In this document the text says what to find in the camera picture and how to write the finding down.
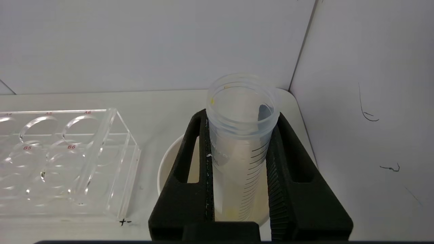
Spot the white paper cup blue sleeve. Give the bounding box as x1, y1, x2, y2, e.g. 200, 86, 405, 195
157, 134, 272, 226

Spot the test tube with yellow pigment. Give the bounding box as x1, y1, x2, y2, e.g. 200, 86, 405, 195
206, 74, 280, 221

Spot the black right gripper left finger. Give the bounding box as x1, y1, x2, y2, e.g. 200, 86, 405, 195
148, 108, 215, 239

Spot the clear acrylic test tube rack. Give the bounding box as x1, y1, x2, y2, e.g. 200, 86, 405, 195
0, 108, 141, 219

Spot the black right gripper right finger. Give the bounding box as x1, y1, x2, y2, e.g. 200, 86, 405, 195
266, 112, 354, 241

